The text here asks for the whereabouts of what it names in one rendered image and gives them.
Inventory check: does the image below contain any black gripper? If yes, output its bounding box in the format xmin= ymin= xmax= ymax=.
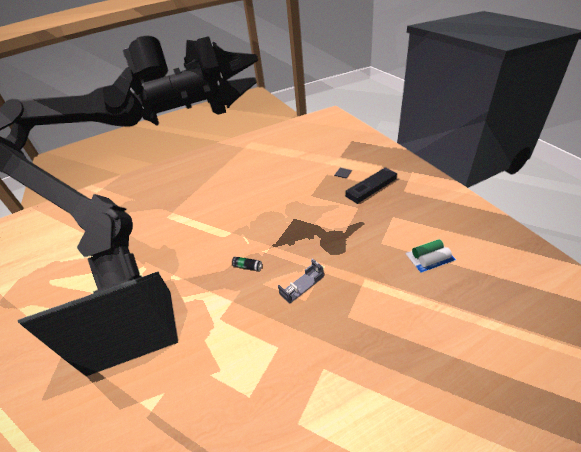
xmin=169 ymin=36 xmax=258 ymax=115

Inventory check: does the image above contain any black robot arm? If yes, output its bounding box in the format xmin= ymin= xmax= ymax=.
xmin=0 ymin=36 xmax=180 ymax=293

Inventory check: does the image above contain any black battery holder with metal spring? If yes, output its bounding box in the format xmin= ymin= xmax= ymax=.
xmin=278 ymin=258 xmax=324 ymax=304

